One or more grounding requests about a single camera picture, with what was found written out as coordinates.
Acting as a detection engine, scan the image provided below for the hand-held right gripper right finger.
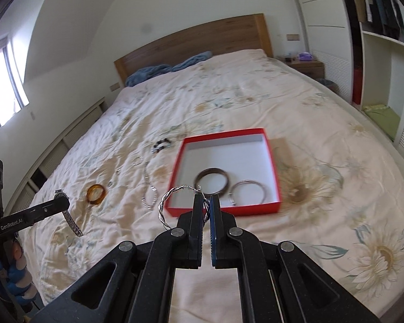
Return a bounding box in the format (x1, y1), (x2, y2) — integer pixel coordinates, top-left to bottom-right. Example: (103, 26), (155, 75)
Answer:
(210, 194), (381, 323)

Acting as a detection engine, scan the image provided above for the dark waste basket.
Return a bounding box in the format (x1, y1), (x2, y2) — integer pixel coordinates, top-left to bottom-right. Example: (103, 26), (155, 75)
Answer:
(315, 78), (337, 93)

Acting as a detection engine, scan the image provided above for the window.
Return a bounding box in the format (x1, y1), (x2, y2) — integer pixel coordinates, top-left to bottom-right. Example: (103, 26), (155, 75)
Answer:
(0, 37), (29, 138)

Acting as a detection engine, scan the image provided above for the silver wristwatch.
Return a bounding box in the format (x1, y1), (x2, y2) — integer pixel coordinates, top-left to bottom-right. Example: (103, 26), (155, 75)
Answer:
(54, 189), (84, 238)

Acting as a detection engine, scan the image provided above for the green mat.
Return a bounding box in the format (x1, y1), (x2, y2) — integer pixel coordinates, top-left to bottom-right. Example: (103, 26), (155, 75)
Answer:
(362, 104), (401, 140)

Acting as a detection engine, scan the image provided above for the blue patterned clothing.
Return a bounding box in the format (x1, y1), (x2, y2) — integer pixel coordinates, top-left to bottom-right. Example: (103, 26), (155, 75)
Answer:
(0, 242), (37, 310)

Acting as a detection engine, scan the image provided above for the red panel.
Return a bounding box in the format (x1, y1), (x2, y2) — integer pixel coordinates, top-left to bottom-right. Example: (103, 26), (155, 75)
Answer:
(352, 67), (363, 105)

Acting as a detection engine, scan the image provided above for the dark bangle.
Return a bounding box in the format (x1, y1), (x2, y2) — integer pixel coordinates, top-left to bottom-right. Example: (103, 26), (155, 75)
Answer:
(193, 167), (230, 197)

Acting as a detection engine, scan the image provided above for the black bead bracelet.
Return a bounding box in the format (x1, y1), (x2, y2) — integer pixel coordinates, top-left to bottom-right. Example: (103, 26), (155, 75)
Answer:
(151, 137), (174, 153)

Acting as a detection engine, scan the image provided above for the twisted silver bracelet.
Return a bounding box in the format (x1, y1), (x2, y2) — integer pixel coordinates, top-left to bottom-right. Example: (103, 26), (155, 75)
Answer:
(158, 186), (211, 232)

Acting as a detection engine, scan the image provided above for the white wardrobe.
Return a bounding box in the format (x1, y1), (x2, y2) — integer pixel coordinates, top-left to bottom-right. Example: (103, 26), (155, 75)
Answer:
(288, 0), (357, 105)

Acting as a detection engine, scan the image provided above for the red jewelry box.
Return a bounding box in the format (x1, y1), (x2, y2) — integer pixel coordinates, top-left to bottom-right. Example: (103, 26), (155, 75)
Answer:
(165, 128), (283, 219)

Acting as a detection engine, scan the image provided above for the person's left hand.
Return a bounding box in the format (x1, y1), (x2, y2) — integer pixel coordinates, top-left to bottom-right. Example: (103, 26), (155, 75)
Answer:
(12, 240), (26, 262)

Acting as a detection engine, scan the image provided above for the wooden headboard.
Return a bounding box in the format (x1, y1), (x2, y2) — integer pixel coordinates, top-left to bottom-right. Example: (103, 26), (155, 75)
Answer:
(114, 13), (273, 87)

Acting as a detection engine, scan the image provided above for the thin silver bangle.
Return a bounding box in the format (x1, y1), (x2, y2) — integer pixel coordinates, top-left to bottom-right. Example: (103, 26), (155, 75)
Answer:
(228, 179), (266, 206)

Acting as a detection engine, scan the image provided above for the blue fleece blanket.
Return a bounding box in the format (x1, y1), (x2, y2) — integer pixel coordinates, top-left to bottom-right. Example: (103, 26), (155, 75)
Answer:
(171, 51), (213, 72)
(125, 64), (173, 87)

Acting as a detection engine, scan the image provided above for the white open shelf unit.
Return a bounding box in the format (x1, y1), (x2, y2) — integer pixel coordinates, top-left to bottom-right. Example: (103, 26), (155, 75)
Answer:
(337, 0), (404, 172)

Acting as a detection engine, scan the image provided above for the silver chain bracelet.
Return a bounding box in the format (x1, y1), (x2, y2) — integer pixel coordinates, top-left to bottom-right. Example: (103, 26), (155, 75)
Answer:
(141, 161), (159, 209)

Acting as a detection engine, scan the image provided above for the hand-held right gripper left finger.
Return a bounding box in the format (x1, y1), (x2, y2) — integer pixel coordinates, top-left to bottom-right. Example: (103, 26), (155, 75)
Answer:
(30, 193), (204, 323)

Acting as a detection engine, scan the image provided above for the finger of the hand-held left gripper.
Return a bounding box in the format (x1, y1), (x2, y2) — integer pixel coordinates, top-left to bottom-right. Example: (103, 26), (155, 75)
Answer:
(23, 197), (71, 222)

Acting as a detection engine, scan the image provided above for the wooden nightstand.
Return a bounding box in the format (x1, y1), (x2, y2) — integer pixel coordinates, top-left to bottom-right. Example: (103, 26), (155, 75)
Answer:
(284, 58), (325, 79)

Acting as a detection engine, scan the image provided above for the amber bangle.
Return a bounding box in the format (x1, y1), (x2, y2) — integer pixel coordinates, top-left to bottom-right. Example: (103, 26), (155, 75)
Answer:
(86, 184), (107, 206)

